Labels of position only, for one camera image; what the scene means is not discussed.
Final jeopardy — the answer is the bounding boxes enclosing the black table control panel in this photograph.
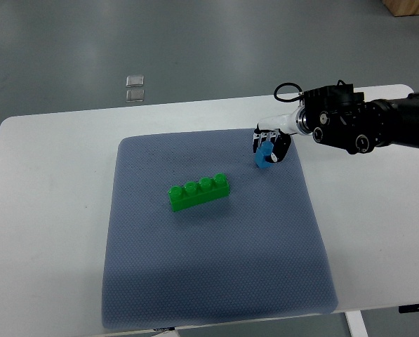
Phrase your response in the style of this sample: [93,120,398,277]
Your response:
[398,304,419,314]

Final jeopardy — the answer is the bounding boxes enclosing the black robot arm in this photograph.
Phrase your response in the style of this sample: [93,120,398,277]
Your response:
[274,80,419,154]

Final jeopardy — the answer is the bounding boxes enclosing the small blue block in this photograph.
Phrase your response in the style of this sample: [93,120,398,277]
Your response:
[255,140,274,169]

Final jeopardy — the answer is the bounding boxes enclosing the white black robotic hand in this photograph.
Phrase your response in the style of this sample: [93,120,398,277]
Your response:
[253,107,311,164]

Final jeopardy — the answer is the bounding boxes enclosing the long green block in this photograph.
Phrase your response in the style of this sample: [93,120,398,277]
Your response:
[168,173,230,212]

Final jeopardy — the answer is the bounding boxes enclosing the lower metal floor plate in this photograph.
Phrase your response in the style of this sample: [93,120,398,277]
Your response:
[126,88,145,103]

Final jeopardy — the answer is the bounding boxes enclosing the white table leg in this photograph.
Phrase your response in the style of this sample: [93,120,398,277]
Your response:
[345,311,368,337]

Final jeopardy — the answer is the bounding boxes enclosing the wooden box corner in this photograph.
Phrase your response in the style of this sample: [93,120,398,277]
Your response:
[382,0,419,17]

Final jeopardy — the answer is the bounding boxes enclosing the blue-grey textured mat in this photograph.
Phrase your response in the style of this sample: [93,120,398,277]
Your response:
[102,129,338,330]

